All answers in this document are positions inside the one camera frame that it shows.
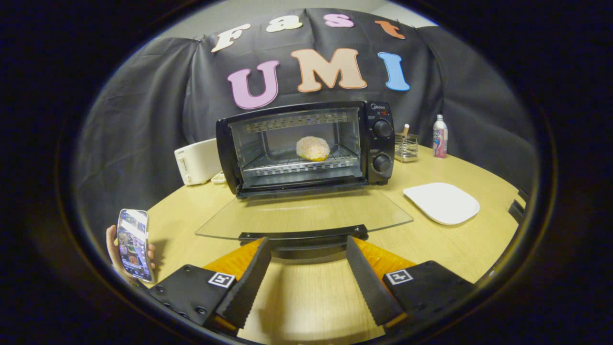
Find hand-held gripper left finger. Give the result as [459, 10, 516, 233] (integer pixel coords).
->
[148, 237, 272, 336]

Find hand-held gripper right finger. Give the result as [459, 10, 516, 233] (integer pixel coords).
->
[346, 235, 476, 328]

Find black toaster oven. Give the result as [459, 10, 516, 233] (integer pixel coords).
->
[195, 101, 414, 260]

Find round bread bun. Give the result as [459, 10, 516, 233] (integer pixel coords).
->
[296, 136, 330, 161]

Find white bread toaster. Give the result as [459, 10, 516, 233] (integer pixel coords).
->
[174, 138, 223, 186]

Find white square plate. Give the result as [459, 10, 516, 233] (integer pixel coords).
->
[403, 182, 480, 226]

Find white plastic bottle pink label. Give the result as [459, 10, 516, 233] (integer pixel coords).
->
[432, 114, 449, 159]

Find metal wire holder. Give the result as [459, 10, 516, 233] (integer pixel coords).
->
[395, 133, 419, 163]

